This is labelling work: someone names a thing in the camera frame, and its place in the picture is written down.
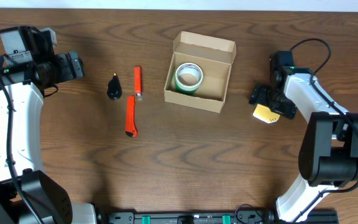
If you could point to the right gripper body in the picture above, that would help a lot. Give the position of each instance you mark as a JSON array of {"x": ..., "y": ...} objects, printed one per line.
[{"x": 266, "y": 99}]

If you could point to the white tape roll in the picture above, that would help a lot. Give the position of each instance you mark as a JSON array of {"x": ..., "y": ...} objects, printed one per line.
[{"x": 190, "y": 66}]

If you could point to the black teardrop glue bottle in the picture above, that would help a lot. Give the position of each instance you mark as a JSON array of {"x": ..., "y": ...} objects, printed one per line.
[{"x": 114, "y": 91}]

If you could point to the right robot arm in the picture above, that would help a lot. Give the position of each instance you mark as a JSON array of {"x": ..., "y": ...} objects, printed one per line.
[{"x": 328, "y": 156}]

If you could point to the green tape roll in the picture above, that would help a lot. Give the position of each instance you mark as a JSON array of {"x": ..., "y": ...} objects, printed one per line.
[{"x": 187, "y": 81}]

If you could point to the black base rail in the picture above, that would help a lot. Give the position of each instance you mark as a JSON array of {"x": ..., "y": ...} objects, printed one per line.
[{"x": 242, "y": 216}]

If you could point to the yellow white square packet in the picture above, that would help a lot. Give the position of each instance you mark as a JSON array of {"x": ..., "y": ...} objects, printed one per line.
[{"x": 264, "y": 114}]

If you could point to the open cardboard box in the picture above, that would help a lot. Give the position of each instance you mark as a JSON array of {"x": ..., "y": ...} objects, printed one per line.
[{"x": 215, "y": 56}]

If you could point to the orange utility knife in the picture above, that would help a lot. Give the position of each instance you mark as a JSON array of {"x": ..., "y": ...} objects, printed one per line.
[{"x": 131, "y": 129}]

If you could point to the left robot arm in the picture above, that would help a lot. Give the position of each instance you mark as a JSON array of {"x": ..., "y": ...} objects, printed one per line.
[{"x": 27, "y": 193}]

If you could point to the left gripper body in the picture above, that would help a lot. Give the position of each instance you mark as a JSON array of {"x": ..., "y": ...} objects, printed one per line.
[{"x": 72, "y": 65}]

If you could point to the small orange lighter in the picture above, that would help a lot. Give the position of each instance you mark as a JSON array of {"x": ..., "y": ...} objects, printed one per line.
[{"x": 138, "y": 81}]

